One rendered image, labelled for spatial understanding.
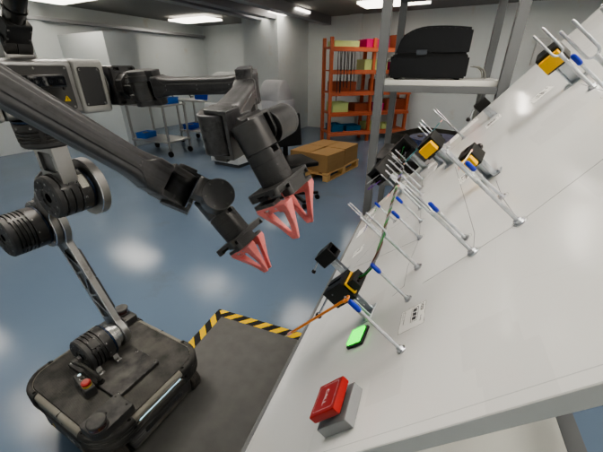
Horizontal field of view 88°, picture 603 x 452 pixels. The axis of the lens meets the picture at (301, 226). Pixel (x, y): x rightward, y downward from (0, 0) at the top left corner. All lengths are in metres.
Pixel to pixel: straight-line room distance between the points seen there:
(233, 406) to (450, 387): 1.52
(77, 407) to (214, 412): 0.57
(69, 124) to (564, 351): 0.63
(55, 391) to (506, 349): 1.77
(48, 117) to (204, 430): 1.50
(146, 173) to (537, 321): 0.58
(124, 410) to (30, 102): 1.27
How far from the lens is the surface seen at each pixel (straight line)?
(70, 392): 1.84
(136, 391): 1.71
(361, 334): 0.58
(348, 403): 0.46
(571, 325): 0.35
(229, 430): 1.77
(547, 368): 0.33
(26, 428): 2.16
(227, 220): 0.64
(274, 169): 0.50
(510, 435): 0.92
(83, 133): 0.59
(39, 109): 0.58
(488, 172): 0.75
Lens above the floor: 1.50
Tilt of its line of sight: 27 degrees down
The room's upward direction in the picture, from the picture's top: straight up
